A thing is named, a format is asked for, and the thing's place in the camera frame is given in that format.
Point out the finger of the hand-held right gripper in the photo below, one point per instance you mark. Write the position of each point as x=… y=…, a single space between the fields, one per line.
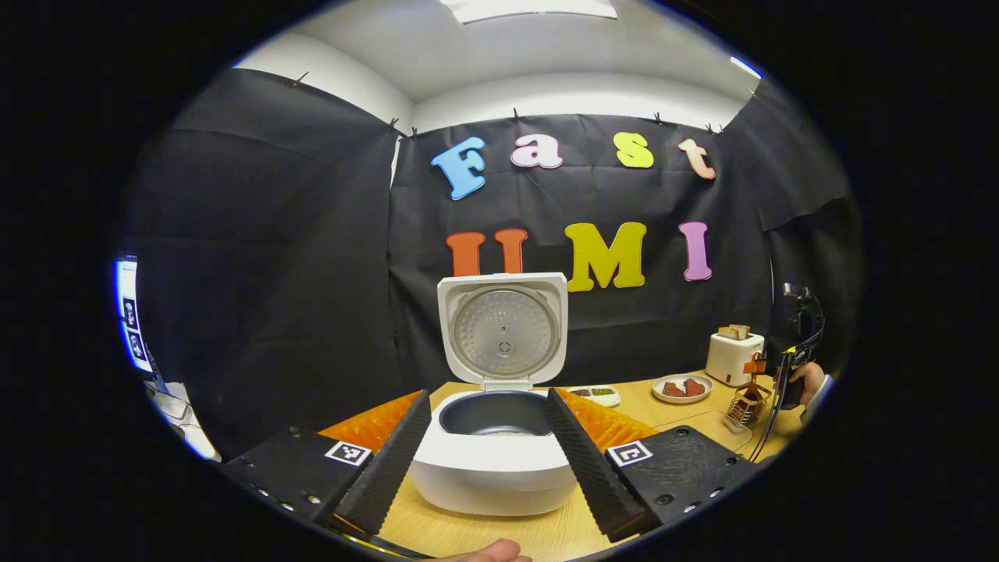
x=755 y=364

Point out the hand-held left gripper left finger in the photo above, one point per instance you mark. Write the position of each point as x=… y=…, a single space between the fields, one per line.
x=386 y=468

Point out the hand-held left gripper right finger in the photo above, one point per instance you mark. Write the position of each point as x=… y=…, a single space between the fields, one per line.
x=589 y=468

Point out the white rice cooker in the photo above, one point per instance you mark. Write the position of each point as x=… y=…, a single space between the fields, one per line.
x=492 y=476

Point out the white toaster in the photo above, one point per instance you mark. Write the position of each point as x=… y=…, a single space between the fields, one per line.
x=732 y=361

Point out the toast slice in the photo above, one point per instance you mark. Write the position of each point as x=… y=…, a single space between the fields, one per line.
x=743 y=330
x=727 y=333

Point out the brown meat piece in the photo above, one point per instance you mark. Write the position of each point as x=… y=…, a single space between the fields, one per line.
x=673 y=389
x=695 y=387

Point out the white divided dish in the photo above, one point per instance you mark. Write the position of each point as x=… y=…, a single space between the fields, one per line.
x=597 y=396

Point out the white round plate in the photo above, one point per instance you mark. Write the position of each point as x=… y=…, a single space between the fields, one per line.
x=680 y=400

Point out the white furniture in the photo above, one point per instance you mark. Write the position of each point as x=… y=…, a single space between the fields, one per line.
x=183 y=421

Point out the black backdrop cloth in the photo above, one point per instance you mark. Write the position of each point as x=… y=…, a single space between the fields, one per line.
x=296 y=257

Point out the small ceiling light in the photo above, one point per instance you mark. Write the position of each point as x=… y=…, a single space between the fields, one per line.
x=745 y=67

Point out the white printed board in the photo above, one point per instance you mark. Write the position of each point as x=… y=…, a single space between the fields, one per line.
x=129 y=312

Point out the large ceiling light panel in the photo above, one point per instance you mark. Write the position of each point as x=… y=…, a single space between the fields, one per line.
x=531 y=8

